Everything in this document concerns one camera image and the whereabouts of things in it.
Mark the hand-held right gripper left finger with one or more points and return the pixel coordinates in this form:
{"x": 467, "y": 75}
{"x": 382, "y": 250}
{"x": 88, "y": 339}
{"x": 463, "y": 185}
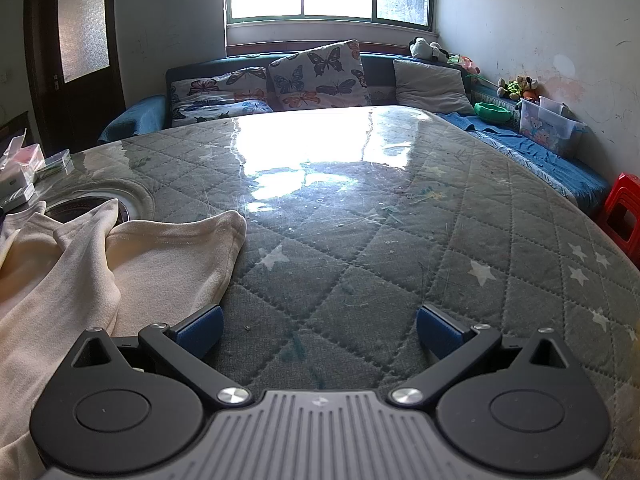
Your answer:
{"x": 202, "y": 332}

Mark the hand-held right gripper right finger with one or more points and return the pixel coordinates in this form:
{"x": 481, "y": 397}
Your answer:
{"x": 437, "y": 332}

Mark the cream shirt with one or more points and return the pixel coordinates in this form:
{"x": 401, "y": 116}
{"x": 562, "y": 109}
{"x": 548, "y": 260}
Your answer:
{"x": 75, "y": 285}

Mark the blue towel on sofa arm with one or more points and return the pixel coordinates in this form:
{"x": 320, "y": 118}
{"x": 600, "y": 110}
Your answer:
{"x": 132, "y": 120}

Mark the blue bed sheet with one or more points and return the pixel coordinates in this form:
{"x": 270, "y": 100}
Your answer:
{"x": 530, "y": 155}

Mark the red plastic stool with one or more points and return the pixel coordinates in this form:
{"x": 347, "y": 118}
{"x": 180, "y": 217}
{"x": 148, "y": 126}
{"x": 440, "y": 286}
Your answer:
{"x": 622, "y": 207}

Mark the green bowl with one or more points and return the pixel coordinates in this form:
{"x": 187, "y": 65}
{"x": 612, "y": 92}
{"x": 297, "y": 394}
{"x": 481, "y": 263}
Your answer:
{"x": 492, "y": 111}

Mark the clear plastic storage box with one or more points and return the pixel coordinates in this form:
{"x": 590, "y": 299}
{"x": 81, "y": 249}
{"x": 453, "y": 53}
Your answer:
{"x": 547, "y": 127}

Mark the grey pillow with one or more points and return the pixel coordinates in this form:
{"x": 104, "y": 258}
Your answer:
{"x": 430, "y": 85}

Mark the flat butterfly print pillow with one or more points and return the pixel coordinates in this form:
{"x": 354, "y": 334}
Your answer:
{"x": 220, "y": 85}

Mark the clear box with pink contents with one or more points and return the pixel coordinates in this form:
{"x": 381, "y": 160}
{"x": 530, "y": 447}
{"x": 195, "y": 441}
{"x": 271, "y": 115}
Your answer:
{"x": 22, "y": 157}

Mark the brown and green plush toy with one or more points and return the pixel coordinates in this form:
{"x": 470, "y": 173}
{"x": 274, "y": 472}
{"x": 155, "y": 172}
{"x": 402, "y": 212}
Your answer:
{"x": 517, "y": 87}

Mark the dark blue sofa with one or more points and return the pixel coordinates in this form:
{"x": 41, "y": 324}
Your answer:
{"x": 380, "y": 72}

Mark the pink and green toy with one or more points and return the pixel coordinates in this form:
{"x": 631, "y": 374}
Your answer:
{"x": 466, "y": 63}

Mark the large butterfly print pillow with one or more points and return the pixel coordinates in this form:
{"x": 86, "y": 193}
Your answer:
{"x": 320, "y": 75}

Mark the panda plush toy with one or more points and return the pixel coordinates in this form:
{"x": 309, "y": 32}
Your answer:
{"x": 425, "y": 49}

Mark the dark wooden glass door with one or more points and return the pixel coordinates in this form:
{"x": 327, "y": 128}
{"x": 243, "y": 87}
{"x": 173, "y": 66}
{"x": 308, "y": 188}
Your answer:
{"x": 75, "y": 45}

